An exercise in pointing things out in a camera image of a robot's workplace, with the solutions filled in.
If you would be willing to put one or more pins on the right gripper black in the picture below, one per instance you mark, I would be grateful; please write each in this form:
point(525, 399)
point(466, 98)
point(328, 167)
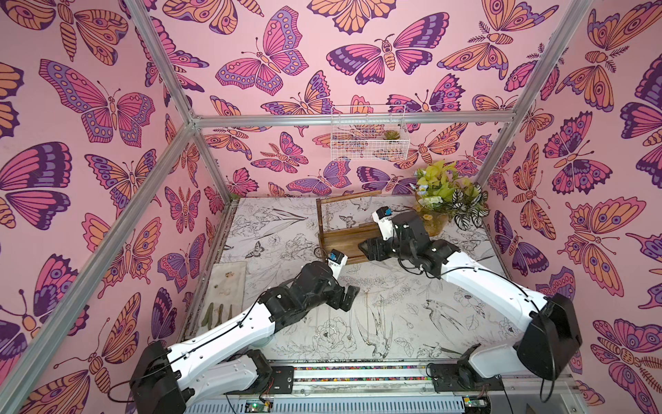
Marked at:
point(385, 247)

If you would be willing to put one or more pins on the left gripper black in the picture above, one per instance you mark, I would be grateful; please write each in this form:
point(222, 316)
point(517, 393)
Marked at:
point(336, 303)

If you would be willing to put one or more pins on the wooden jewelry display stand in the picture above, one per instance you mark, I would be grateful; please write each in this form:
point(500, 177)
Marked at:
point(346, 240)

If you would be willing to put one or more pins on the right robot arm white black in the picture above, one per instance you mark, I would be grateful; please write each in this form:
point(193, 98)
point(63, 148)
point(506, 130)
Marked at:
point(549, 325)

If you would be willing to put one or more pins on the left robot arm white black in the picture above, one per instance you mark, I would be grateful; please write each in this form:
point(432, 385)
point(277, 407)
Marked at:
point(221, 361)

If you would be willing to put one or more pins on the glass vase with plants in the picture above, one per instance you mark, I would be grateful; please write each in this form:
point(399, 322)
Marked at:
point(444, 196)

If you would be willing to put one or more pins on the white gardening glove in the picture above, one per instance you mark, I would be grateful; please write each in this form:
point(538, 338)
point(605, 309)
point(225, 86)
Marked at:
point(224, 297)

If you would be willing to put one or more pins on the small succulent in basket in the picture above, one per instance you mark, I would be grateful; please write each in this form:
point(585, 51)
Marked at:
point(391, 135)

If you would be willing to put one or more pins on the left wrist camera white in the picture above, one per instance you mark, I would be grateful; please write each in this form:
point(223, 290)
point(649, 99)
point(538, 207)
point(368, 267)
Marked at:
point(336, 260)

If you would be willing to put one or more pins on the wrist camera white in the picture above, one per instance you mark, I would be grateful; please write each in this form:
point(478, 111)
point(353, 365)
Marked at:
point(336, 260)
point(383, 218)

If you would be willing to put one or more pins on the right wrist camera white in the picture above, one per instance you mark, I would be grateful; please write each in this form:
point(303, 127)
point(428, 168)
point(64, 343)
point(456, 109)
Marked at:
point(383, 218)

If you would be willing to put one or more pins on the white wire wall basket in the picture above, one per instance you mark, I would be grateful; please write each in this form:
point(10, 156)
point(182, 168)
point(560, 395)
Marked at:
point(359, 135)

